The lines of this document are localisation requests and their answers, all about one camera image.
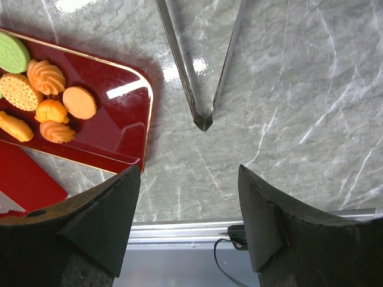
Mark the plain round orange cookie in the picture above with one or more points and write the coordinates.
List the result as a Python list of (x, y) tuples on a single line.
[(79, 102)]

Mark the metal tongs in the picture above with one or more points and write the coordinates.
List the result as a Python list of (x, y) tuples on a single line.
[(202, 38)]

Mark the aluminium rail frame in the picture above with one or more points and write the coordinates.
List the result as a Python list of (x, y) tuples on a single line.
[(198, 234)]

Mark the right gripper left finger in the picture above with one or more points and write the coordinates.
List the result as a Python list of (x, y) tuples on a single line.
[(80, 241)]

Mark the dark red gold-rimmed tray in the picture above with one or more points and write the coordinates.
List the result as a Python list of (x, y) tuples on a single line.
[(116, 137)]

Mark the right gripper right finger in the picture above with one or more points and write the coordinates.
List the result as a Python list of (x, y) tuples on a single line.
[(294, 244)]

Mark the red cookie box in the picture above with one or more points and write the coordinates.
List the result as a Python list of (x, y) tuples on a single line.
[(25, 186)]

